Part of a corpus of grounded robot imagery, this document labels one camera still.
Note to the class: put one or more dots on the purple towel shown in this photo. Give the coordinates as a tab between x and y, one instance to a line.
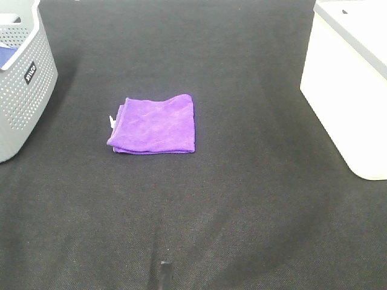
145	127

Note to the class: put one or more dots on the white storage box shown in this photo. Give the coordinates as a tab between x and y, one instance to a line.
344	81

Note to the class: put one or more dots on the grey perforated laundry basket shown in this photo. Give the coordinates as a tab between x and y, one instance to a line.
27	84

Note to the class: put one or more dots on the blue cloth in basket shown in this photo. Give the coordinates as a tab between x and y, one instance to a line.
7	55

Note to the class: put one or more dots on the black tablecloth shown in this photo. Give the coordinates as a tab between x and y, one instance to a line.
265	202

